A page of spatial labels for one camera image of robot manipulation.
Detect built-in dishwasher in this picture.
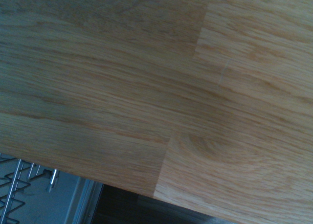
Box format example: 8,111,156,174
0,152,105,224

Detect metal wire dishwasher rack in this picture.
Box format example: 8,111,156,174
0,152,61,224

